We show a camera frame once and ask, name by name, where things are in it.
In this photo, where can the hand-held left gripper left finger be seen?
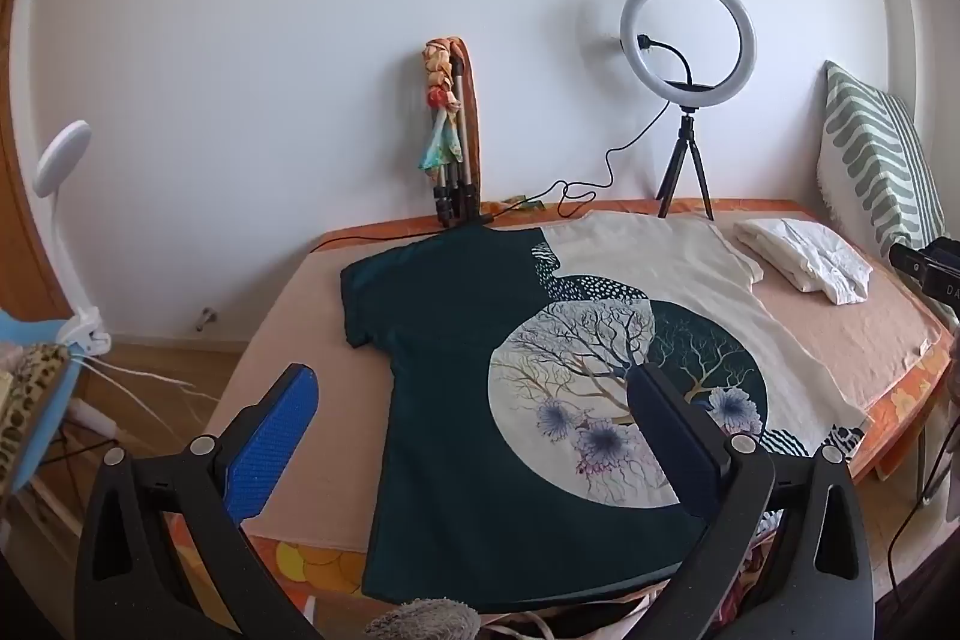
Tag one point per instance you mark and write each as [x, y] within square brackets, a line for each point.
[276, 441]

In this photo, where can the white clip lamp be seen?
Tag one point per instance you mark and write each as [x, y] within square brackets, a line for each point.
[64, 153]

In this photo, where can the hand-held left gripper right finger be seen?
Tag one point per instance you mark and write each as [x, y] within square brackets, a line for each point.
[673, 449]

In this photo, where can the grey furry cloth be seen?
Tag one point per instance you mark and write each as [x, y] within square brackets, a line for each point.
[424, 621]

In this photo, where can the folded tripod with colourful cloth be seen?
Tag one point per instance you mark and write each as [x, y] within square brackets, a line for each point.
[442, 85]

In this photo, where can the folded white cloth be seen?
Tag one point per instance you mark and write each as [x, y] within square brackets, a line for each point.
[802, 254]

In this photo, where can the leopard print cloth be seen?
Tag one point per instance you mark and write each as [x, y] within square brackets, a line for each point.
[26, 392]

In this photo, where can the wooden door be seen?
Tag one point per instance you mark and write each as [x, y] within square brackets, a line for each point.
[22, 197]

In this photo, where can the green striped pillow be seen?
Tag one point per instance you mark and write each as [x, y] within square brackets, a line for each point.
[870, 160]

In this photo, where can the teal and cream tree-print t-shirt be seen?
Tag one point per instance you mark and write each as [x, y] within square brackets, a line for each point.
[442, 340]

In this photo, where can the metal door stopper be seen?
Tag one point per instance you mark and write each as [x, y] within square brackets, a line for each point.
[205, 315]

